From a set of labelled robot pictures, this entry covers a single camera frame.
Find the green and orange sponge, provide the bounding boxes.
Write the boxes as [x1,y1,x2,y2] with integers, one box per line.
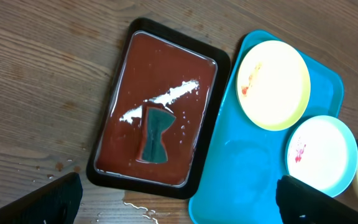
[136,106,176,164]

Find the black tray with red water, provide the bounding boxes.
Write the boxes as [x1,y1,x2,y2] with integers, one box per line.
[86,17,231,199]

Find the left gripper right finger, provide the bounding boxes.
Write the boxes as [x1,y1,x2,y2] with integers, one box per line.
[275,175,358,224]

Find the light blue plate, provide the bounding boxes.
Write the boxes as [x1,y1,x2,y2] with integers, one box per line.
[285,115,358,197]

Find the blue plastic tray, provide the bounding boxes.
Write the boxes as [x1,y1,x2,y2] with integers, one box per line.
[188,29,345,224]

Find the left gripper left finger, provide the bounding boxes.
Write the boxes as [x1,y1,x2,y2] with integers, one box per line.
[0,172,83,223]

